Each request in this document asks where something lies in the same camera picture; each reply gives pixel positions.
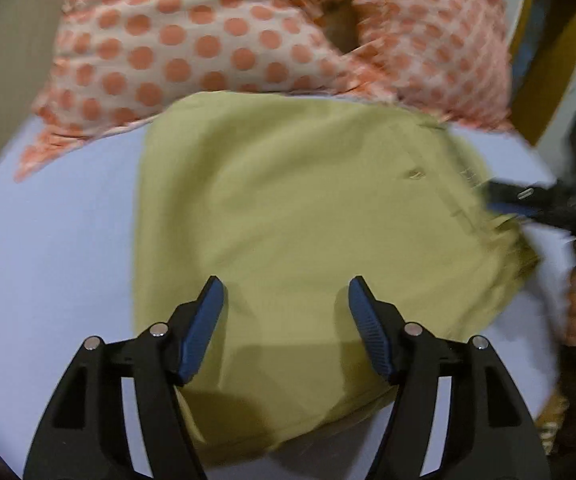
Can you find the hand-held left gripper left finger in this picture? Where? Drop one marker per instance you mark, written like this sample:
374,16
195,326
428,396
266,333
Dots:
201,329

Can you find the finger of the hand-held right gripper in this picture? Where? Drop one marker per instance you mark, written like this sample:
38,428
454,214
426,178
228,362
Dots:
523,199

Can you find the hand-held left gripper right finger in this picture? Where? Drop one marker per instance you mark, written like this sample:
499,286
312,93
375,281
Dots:
368,320

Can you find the olive green pants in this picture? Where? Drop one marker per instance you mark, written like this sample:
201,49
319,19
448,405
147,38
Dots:
288,210

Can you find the yellow wooden chair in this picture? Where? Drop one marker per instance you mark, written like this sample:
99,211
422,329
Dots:
543,50

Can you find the orange polka dot cloth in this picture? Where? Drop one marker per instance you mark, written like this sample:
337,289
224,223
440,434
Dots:
248,35

